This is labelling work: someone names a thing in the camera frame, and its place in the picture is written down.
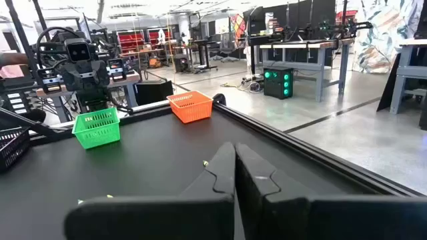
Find black labelled power strip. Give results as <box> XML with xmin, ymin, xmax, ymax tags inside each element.
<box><xmin>0</xmin><ymin>89</ymin><xmax>36</xmax><ymax>117</ymax></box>

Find red storage shelf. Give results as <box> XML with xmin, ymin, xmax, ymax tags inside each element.
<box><xmin>116</xmin><ymin>30</ymin><xmax>146</xmax><ymax>53</ymax></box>
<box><xmin>146</xmin><ymin>28</ymin><xmax>174</xmax><ymax>47</ymax></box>

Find black box under desk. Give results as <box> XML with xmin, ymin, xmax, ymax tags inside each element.
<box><xmin>134</xmin><ymin>79</ymin><xmax>175</xmax><ymax>107</ymax></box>

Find person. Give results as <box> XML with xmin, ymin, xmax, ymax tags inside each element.
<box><xmin>0</xmin><ymin>51</ymin><xmax>30</xmax><ymax>80</ymax></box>

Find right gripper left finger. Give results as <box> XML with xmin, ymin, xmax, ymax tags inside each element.
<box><xmin>63</xmin><ymin>141</ymin><xmax>236</xmax><ymax>240</ymax></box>

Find orange plastic basket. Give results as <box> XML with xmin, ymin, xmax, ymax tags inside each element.
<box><xmin>166</xmin><ymin>90</ymin><xmax>214</xmax><ymax>124</ymax></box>

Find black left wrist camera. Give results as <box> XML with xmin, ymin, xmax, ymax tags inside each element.
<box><xmin>65</xmin><ymin>37</ymin><xmax>91</xmax><ymax>63</ymax></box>

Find floor cable coil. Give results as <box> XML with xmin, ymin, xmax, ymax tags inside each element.
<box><xmin>220</xmin><ymin>77</ymin><xmax>265</xmax><ymax>93</ymax></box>

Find black leaning board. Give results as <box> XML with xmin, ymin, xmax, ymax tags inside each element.
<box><xmin>376</xmin><ymin>52</ymin><xmax>402</xmax><ymax>113</ymax></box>

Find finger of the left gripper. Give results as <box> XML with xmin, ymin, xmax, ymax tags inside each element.
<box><xmin>85</xmin><ymin>61</ymin><xmax>110</xmax><ymax>91</ymax></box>
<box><xmin>62</xmin><ymin>63</ymin><xmax>86</xmax><ymax>93</ymax></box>

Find black standing desk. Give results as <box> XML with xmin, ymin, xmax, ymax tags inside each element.
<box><xmin>192</xmin><ymin>39</ymin><xmax>220</xmax><ymax>71</ymax></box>

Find computer tower with green lights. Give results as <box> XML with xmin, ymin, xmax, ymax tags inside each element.
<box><xmin>263</xmin><ymin>66</ymin><xmax>295</xmax><ymax>100</ymax></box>

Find leaf patterned tarp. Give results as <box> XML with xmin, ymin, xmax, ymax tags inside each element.
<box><xmin>352</xmin><ymin>0</ymin><xmax>425</xmax><ymax>75</ymax></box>

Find grey-legged wooden workbench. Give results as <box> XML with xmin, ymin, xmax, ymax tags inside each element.
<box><xmin>258</xmin><ymin>37</ymin><xmax>355</xmax><ymax>103</ymax></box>
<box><xmin>389</xmin><ymin>37</ymin><xmax>427</xmax><ymax>116</ymax></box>

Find background robot arms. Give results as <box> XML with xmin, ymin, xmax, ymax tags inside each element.
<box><xmin>248</xmin><ymin>18</ymin><xmax>374</xmax><ymax>46</ymax></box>

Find green plastic basket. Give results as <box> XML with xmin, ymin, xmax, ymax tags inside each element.
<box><xmin>71</xmin><ymin>107</ymin><xmax>121</xmax><ymax>150</ymax></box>

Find black plastic basket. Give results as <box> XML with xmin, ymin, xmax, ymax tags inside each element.
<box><xmin>0</xmin><ymin>126</ymin><xmax>31</xmax><ymax>173</ymax></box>

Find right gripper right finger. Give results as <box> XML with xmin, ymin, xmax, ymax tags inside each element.
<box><xmin>235</xmin><ymin>142</ymin><xmax>427</xmax><ymax>240</ymax></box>

